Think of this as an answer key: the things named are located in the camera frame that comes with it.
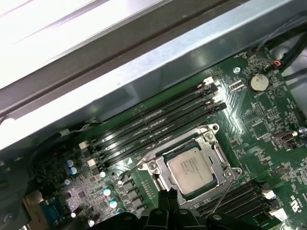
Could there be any thin metal locking lever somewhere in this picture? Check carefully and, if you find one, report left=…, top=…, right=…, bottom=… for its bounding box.
left=212, top=180, right=234, bottom=214
left=118, top=152, right=152, bottom=180

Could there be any round coin cell battery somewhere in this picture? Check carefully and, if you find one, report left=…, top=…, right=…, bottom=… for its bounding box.
left=247, top=72, right=269, bottom=93

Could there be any black PC case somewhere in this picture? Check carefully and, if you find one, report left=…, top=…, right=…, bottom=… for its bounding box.
left=0, top=0, right=307, bottom=230

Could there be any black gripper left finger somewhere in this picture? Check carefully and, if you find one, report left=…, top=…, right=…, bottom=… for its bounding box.
left=112, top=189, right=169, bottom=230

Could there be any black wire bundle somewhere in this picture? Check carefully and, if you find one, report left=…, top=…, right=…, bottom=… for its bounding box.
left=255, top=14, right=307, bottom=79

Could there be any silver internal port connector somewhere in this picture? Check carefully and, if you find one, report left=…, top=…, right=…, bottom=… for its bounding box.
left=273, top=131, right=295, bottom=146

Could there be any silver CPU chip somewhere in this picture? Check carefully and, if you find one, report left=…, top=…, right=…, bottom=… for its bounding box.
left=166, top=148, right=218, bottom=196

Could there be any green motherboard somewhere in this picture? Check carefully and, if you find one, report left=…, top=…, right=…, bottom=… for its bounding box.
left=28, top=46, right=307, bottom=230

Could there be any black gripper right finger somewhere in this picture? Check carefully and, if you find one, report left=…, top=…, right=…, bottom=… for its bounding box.
left=167, top=188, right=260, bottom=230

